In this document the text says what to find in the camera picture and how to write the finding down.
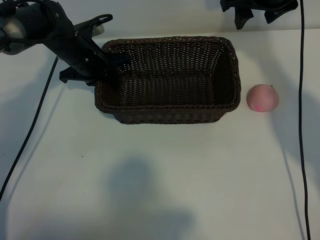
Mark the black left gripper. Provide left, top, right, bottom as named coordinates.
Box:
left=44, top=2, right=132, bottom=90

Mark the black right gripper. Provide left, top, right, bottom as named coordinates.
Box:
left=219, top=0, right=299, bottom=31

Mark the dark brown wicker basket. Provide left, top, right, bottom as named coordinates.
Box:
left=94, top=36, right=242, bottom=125

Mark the pink peach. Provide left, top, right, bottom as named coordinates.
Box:
left=246, top=84, right=280, bottom=113

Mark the smooth black cable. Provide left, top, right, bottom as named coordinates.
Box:
left=298, top=0, right=311, bottom=240

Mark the braided black cable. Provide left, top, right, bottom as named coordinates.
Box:
left=0, top=56, right=59, bottom=197

